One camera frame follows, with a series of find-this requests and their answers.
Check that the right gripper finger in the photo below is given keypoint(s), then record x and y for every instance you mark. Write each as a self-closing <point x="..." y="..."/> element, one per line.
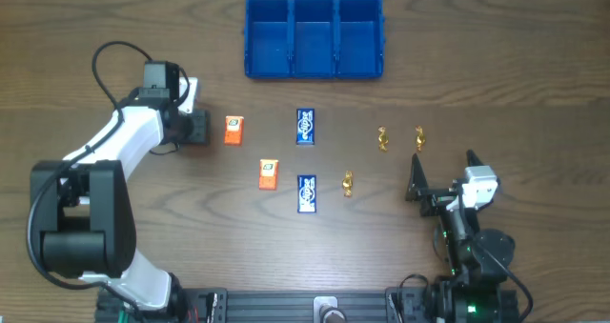
<point x="417" y="180"/>
<point x="474" y="159"/>

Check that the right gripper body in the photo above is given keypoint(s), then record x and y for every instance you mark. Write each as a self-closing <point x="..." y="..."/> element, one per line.
<point x="436" y="198"/>

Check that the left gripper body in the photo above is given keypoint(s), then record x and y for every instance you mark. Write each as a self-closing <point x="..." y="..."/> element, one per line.
<point x="196" y="127"/>

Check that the orange candy box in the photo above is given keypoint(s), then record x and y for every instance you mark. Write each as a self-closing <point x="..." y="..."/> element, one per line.
<point x="233" y="130"/>
<point x="268" y="174"/>

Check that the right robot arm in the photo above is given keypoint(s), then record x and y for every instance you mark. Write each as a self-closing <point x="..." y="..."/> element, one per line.
<point x="495" y="251"/>

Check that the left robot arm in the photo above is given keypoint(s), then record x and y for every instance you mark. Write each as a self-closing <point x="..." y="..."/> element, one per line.
<point x="133" y="132"/>

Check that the gold wrapped candy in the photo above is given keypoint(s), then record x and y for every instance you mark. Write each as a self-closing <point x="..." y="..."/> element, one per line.
<point x="382" y="138"/>
<point x="347" y="183"/>
<point x="420" y="138"/>

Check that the blue candy pack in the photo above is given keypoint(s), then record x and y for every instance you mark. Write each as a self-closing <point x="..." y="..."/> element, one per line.
<point x="306" y="194"/>
<point x="305" y="126"/>

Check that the blue tray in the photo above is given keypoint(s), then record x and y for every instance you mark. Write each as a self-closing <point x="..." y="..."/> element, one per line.
<point x="314" y="37"/>

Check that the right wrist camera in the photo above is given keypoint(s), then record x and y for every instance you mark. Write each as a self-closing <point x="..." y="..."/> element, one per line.
<point x="479" y="185"/>

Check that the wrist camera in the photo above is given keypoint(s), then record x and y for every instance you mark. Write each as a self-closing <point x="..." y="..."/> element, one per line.
<point x="192" y="94"/>
<point x="479" y="185"/>

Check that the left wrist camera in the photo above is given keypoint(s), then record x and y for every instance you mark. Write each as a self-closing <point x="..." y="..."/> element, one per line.
<point x="192" y="94"/>

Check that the mounting rail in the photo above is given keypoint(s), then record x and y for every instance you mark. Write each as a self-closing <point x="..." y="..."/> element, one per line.
<point x="276" y="306"/>

